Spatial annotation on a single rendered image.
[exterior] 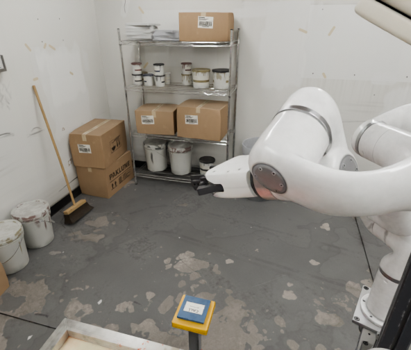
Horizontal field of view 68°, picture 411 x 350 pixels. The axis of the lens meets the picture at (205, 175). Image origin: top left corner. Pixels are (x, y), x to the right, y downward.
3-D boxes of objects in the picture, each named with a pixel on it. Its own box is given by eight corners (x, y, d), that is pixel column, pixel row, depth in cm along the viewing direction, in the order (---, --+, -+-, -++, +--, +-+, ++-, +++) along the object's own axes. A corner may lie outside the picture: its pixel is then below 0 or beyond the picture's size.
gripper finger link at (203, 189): (243, 176, 51) (232, 172, 57) (200, 192, 50) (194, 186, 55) (245, 182, 52) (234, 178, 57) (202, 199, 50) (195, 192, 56)
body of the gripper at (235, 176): (285, 144, 50) (238, 149, 59) (245, 165, 45) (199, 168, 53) (296, 185, 52) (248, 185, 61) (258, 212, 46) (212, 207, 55)
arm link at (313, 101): (300, 122, 32) (333, 72, 36) (231, 135, 40) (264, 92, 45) (352, 217, 38) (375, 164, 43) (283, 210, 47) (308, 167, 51)
